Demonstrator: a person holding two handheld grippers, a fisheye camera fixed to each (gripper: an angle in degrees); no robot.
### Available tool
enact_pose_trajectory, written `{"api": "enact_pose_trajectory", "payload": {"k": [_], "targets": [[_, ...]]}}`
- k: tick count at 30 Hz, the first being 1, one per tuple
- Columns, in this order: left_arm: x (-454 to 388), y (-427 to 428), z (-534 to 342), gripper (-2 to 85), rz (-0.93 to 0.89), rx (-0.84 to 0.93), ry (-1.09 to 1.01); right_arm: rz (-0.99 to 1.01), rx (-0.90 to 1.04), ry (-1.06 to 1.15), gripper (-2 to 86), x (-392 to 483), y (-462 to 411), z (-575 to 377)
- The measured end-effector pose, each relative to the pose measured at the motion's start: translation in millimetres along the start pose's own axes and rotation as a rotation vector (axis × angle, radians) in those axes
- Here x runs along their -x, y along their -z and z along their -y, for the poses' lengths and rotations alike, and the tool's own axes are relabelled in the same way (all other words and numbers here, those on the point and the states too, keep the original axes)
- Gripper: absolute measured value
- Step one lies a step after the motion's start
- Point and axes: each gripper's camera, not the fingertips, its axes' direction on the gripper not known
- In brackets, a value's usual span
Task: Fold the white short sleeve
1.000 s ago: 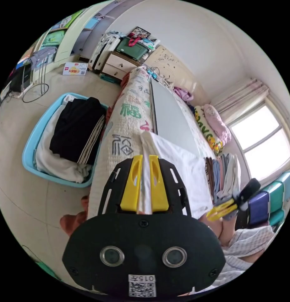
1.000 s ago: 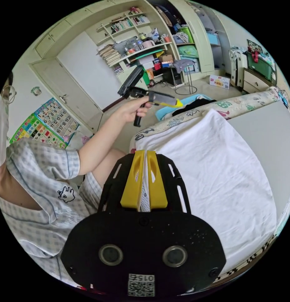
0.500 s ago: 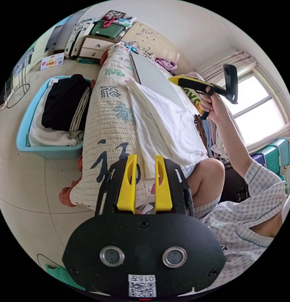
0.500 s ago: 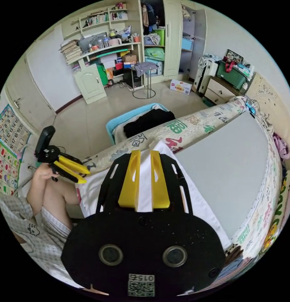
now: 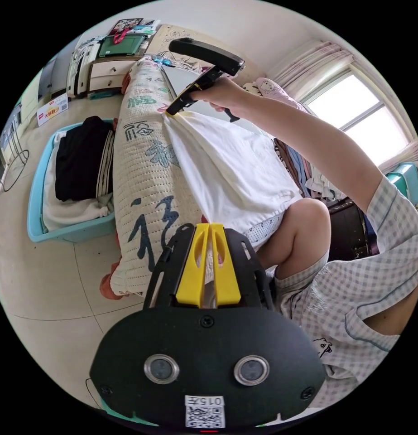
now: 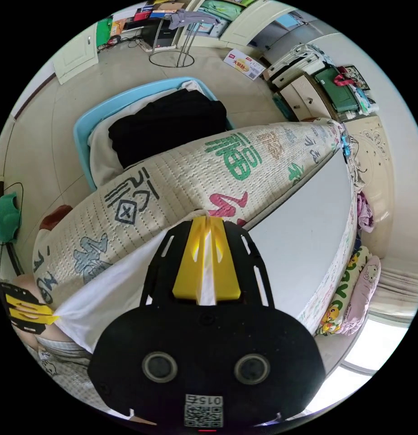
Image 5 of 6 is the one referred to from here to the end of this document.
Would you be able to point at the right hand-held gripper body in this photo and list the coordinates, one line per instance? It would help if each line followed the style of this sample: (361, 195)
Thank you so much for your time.
(198, 86)

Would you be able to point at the white printed carton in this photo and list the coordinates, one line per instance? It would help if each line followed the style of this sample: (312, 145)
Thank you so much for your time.
(52, 110)

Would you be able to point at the pile of clothes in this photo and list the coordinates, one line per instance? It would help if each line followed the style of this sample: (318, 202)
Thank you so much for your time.
(307, 166)

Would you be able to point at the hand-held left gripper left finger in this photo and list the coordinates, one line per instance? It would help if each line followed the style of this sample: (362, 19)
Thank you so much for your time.
(191, 272)

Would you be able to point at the teal plastic stool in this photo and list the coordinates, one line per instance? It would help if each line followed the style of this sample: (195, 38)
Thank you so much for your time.
(404, 180)

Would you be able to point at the bed with printed woven mat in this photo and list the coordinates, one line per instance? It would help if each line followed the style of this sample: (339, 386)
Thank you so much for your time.
(141, 163)

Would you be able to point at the light blue laundry basket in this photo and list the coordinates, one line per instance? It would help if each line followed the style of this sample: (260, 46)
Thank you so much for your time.
(39, 204)

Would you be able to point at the pink cartoon pillow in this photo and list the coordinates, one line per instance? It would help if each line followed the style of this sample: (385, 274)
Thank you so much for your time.
(273, 89)

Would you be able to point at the person's body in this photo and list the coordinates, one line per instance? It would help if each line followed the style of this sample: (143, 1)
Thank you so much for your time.
(338, 292)

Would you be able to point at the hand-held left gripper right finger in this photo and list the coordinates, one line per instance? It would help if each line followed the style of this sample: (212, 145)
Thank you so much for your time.
(226, 272)

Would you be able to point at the person's right hand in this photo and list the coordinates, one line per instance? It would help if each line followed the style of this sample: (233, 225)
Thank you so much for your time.
(227, 95)

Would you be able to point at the window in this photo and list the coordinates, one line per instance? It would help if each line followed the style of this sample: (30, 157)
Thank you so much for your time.
(361, 112)

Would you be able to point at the pink curtain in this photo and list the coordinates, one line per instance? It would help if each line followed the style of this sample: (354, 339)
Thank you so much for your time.
(310, 57)

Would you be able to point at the white short sleeve shirt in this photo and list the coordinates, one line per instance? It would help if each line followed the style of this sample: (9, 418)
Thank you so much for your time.
(229, 170)

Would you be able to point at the person's right forearm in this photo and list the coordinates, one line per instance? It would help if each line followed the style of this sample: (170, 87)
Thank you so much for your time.
(314, 146)

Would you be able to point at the cream drawer cupboard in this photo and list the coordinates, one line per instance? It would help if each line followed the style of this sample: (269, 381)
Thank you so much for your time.
(107, 69)

